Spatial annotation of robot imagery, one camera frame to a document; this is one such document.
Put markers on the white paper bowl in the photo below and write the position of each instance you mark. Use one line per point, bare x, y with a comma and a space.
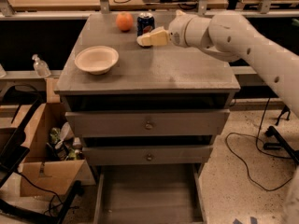
96, 60

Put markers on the grey drawer cabinet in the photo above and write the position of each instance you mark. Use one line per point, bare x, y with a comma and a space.
157, 79

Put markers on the black stand base right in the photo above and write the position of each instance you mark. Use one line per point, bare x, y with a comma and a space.
281, 142

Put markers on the clear sanitizer bottle left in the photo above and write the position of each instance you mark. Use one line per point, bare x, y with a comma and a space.
40, 66

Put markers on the blue pepsi can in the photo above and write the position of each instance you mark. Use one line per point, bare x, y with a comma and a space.
145, 23

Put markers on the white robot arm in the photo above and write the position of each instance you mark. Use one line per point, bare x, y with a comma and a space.
229, 36

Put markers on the cardboard box with clutter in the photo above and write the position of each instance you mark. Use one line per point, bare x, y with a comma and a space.
40, 165

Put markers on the grey middle drawer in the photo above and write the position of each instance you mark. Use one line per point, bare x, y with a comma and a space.
147, 155

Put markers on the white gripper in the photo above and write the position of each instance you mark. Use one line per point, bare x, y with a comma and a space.
176, 29

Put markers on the grey top drawer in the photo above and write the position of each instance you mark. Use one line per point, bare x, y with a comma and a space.
125, 124

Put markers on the grey open bottom drawer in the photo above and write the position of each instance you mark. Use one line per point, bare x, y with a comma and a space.
149, 194

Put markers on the orange fruit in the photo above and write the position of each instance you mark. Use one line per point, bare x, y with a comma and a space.
124, 21

